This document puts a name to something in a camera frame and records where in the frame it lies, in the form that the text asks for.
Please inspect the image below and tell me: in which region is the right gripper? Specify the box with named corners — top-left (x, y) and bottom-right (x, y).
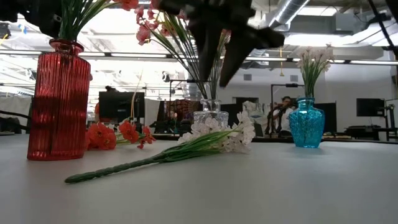
top-left (159, 0), bottom-right (285, 88)

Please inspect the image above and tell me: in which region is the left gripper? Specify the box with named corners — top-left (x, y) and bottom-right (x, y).
top-left (18, 0), bottom-right (63, 39)

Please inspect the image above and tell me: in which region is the red artificial flower bunch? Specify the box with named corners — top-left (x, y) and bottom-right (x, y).
top-left (58, 0), bottom-right (108, 43)
top-left (74, 0), bottom-right (140, 41)
top-left (84, 119), bottom-right (157, 151)

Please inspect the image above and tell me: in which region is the white artificial flower bunch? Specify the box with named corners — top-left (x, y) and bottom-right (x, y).
top-left (64, 111), bottom-right (256, 184)
top-left (295, 45), bottom-right (335, 99)

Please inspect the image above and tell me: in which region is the clear glass vase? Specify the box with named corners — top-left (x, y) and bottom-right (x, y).
top-left (193, 98), bottom-right (230, 131)

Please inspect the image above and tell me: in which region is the red ribbed glass vase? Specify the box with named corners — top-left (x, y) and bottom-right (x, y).
top-left (27, 39), bottom-right (91, 161)

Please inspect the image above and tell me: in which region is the blue glass vase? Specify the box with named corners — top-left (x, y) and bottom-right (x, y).
top-left (288, 97), bottom-right (326, 149)

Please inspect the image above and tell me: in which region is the white draped cloth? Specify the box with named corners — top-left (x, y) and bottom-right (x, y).
top-left (242, 100), bottom-right (266, 121)

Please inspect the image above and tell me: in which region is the black metal stand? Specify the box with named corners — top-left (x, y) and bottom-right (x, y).
top-left (269, 82), bottom-right (306, 136)

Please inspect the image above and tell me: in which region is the black computer monitor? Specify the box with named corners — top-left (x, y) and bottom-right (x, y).
top-left (98, 91), bottom-right (146, 124)

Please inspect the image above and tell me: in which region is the black work table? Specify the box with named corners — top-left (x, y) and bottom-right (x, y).
top-left (344, 124), bottom-right (398, 141)

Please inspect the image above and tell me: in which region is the black wall screen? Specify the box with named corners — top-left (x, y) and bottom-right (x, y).
top-left (356, 98), bottom-right (386, 118)

